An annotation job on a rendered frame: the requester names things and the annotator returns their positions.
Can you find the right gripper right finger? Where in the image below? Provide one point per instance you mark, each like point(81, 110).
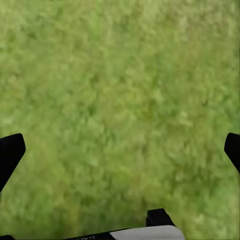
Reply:
point(232, 149)

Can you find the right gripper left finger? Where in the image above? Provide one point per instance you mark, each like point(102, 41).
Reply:
point(12, 149)

